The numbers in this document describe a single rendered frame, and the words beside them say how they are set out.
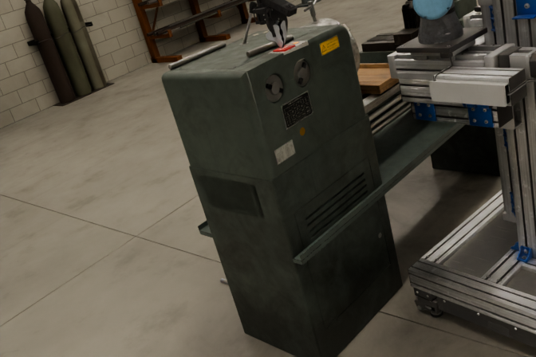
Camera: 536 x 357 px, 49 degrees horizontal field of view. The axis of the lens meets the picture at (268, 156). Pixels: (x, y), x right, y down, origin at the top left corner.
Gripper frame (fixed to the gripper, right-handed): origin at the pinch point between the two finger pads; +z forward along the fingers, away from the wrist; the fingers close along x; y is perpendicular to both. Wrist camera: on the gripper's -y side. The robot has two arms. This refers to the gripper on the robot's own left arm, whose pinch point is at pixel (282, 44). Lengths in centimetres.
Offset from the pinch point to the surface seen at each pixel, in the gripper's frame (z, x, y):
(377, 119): 52, -54, 7
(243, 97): 10.1, 24.9, -1.2
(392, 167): 73, -49, 0
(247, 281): 94, 25, 29
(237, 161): 35.2, 24.9, 11.9
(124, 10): 38, -365, 687
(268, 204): 51, 25, 2
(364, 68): 39, -84, 32
